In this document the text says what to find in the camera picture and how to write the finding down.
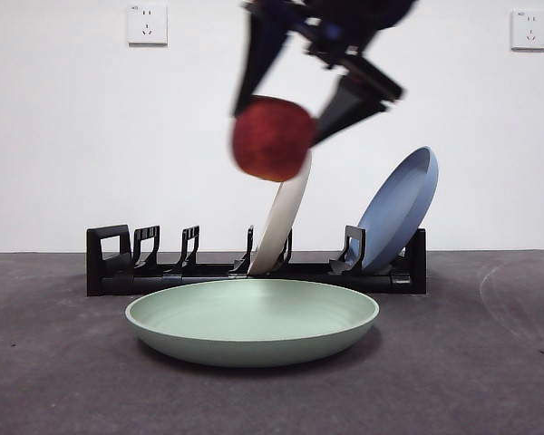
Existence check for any white wall socket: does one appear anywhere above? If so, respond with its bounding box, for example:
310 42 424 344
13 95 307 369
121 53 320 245
127 3 169 47
510 9 544 52

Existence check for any green round plate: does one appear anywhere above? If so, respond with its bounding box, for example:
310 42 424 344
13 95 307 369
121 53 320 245
124 278 381 368

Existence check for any red apple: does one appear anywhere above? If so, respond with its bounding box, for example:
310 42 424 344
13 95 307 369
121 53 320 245
231 94 317 183

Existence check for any cream round plate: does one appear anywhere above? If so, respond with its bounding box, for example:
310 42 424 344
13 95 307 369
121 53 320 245
247 151 312 276

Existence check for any black plate rack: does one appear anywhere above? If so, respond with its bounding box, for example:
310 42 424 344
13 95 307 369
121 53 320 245
85 225 427 298

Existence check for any blue round plate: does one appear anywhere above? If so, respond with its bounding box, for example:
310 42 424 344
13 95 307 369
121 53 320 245
356 145 439 275

